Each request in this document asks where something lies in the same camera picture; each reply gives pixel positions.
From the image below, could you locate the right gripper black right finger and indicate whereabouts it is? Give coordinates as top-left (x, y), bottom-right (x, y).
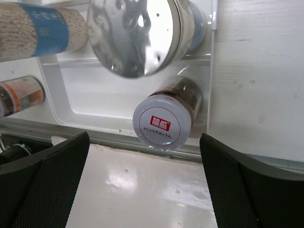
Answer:
top-left (199, 133), bottom-right (304, 228)

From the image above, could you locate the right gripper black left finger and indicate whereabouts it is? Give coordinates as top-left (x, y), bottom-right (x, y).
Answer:
top-left (0, 132), bottom-right (90, 228)

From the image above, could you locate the white lid spice jar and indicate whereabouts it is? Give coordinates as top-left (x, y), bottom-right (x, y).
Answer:
top-left (0, 76), bottom-right (46, 118)
top-left (133, 76), bottom-right (203, 151)

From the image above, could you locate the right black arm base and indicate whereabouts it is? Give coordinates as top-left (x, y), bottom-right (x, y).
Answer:
top-left (0, 134), bottom-right (53, 165)

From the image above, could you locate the white plastic organizer tray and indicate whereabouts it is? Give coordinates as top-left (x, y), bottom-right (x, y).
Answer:
top-left (14, 0), bottom-right (219, 143)

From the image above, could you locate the aluminium front rail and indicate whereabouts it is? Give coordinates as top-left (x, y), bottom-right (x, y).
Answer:
top-left (0, 118), bottom-right (304, 174)

